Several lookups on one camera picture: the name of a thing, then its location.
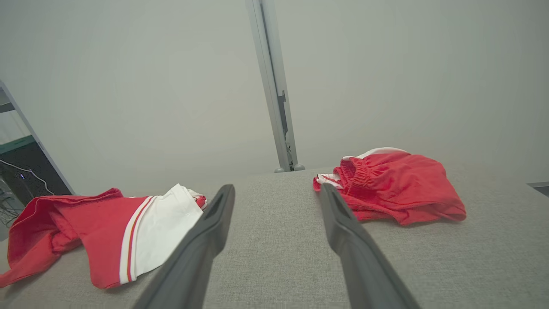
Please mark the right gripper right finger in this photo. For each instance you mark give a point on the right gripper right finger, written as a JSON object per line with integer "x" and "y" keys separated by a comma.
{"x": 364, "y": 274}

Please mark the grey partition post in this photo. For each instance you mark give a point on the grey partition post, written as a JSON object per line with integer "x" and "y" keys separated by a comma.
{"x": 270, "y": 86}

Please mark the red shorts white stripe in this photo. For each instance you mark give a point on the red shorts white stripe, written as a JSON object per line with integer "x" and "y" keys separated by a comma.
{"x": 399, "y": 184}

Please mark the red white printed shirt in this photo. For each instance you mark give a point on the red white printed shirt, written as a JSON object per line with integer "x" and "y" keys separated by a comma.
{"x": 85, "y": 223}

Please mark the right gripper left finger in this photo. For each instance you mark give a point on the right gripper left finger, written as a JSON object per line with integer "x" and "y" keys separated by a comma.
{"x": 193, "y": 266}

